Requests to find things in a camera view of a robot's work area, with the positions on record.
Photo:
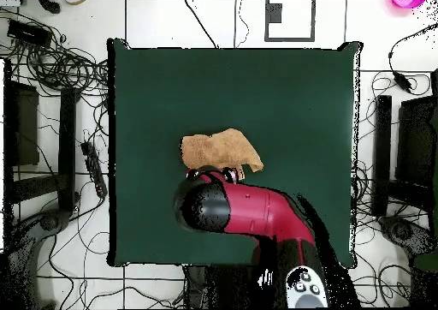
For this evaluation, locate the grey chair base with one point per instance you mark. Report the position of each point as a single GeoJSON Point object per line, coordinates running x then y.
{"type": "Point", "coordinates": [403, 231]}
{"type": "Point", "coordinates": [49, 221]}

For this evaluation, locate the grey rectangular floor frame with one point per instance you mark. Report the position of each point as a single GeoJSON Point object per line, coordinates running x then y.
{"type": "Point", "coordinates": [267, 22]}

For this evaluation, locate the black rectangular box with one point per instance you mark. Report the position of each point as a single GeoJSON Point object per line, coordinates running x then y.
{"type": "Point", "coordinates": [29, 32]}

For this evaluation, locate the black metal stand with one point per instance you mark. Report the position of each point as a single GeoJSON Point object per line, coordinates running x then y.
{"type": "Point", "coordinates": [196, 286]}

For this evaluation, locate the black power strip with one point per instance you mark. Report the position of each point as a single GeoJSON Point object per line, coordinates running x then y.
{"type": "Point", "coordinates": [94, 169]}

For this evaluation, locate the dark green table cloth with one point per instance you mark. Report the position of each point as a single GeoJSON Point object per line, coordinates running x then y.
{"type": "Point", "coordinates": [171, 101]}

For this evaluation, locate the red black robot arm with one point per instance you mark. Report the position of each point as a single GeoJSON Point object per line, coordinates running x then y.
{"type": "Point", "coordinates": [263, 210]}

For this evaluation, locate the tan terry towel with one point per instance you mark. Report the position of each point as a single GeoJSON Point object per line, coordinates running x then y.
{"type": "Point", "coordinates": [219, 149]}

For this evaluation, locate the pink round object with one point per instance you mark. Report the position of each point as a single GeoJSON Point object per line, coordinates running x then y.
{"type": "Point", "coordinates": [407, 1]}

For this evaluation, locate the black bar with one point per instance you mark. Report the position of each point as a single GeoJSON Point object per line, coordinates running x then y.
{"type": "Point", "coordinates": [382, 152]}
{"type": "Point", "coordinates": [68, 145]}

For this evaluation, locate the dark flat panel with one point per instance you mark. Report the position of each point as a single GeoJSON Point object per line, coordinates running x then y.
{"type": "Point", "coordinates": [415, 142]}
{"type": "Point", "coordinates": [24, 125]}

